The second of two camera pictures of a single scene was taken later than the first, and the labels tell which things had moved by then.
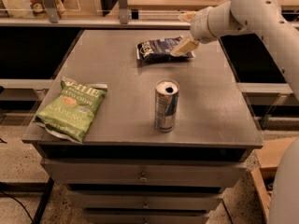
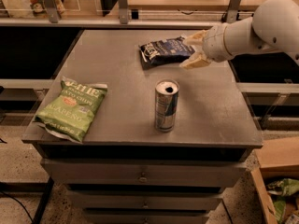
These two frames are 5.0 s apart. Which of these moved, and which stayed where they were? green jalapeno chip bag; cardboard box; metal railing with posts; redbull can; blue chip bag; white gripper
Moved: white gripper; blue chip bag
Stayed: metal railing with posts; redbull can; cardboard box; green jalapeno chip bag
